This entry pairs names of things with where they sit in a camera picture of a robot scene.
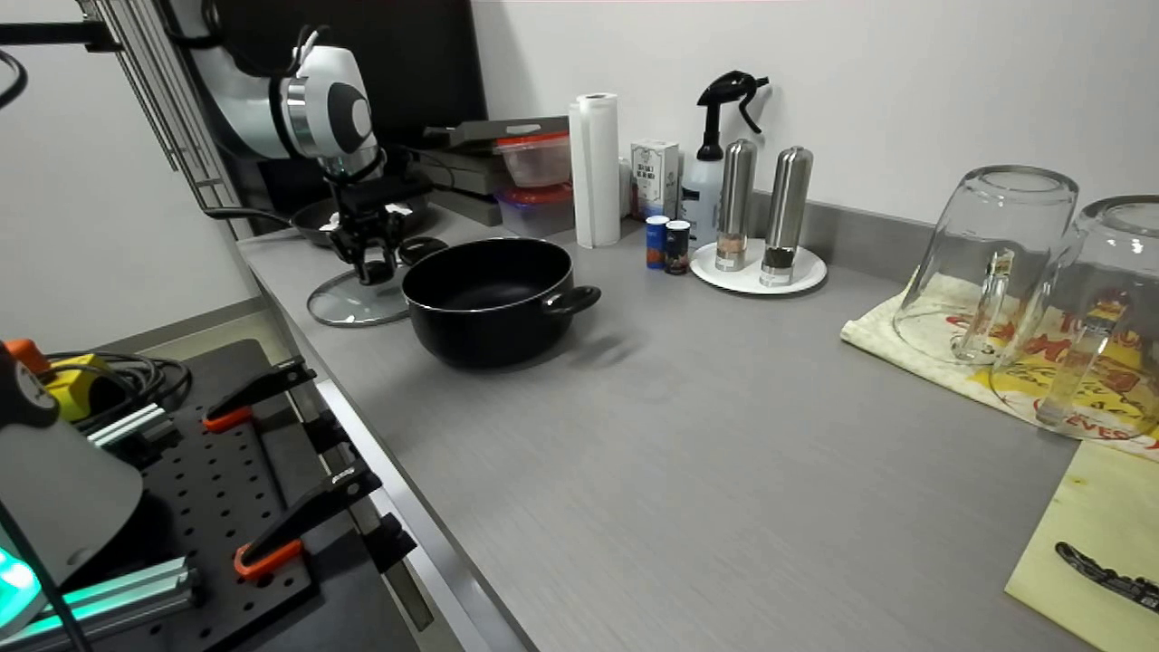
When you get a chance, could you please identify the lower black orange clamp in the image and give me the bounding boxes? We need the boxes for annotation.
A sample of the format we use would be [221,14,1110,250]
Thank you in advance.
[231,462,382,582]

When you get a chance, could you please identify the right steel salt mill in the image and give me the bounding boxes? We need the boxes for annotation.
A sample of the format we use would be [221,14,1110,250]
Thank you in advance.
[761,146,814,286]

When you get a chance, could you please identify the white paper towel roll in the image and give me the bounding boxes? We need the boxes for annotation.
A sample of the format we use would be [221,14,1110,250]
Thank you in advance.
[568,91,620,250]

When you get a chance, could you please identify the steel shelf rack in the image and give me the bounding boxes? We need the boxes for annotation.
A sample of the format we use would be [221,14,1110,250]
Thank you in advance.
[76,0,244,215]

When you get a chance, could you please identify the white round plate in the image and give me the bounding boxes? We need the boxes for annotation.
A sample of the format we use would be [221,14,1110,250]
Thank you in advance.
[692,240,829,298]

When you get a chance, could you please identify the patterned dish towel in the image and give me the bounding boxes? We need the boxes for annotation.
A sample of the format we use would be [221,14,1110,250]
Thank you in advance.
[839,275,1159,461]

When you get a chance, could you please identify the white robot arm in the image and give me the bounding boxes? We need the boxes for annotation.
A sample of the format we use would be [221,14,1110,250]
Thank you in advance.
[159,0,404,286]

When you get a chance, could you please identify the glass pot lid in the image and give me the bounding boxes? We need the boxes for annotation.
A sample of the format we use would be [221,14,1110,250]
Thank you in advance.
[309,273,410,328]

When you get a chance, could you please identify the black orange clamp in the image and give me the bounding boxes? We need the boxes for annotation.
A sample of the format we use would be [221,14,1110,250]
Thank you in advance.
[200,359,312,434]
[231,462,382,582]

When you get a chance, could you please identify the black spray bottle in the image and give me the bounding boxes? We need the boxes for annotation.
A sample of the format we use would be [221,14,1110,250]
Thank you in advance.
[681,69,766,246]

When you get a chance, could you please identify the yellow notepad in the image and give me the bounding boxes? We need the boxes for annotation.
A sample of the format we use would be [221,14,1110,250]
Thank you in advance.
[1008,442,1159,652]

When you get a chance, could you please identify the glass pitcher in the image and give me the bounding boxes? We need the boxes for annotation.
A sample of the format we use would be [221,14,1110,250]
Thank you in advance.
[891,163,1081,364]

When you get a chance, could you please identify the flat red-lidded plastic container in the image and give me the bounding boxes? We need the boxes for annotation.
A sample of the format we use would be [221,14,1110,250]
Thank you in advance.
[499,183,571,236]

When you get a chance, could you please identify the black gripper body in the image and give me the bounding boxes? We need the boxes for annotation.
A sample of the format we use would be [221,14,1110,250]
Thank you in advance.
[324,175,416,256]

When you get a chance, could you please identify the left steel pepper mill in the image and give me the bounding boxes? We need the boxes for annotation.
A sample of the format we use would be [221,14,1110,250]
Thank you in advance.
[717,141,759,273]

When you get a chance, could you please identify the black perforated board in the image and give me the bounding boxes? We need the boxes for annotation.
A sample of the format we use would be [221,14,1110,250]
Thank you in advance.
[47,337,427,652]

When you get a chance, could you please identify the coiled black cable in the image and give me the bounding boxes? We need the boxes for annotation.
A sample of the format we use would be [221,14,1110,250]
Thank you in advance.
[68,350,195,419]

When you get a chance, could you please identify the aluminium profile bar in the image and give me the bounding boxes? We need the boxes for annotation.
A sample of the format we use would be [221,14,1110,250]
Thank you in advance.
[0,550,200,648]

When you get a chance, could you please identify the black cooking pot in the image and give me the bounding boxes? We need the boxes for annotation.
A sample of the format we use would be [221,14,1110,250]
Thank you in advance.
[404,240,603,369]

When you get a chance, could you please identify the blue spice jar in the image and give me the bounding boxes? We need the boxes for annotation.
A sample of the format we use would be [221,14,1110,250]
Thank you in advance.
[646,215,672,268]

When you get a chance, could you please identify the upper black orange clamp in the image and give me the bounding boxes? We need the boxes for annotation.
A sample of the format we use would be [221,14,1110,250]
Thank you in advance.
[200,359,312,434]

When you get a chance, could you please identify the grey robot base cover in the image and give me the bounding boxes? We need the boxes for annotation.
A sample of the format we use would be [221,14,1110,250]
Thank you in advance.
[0,340,148,638]

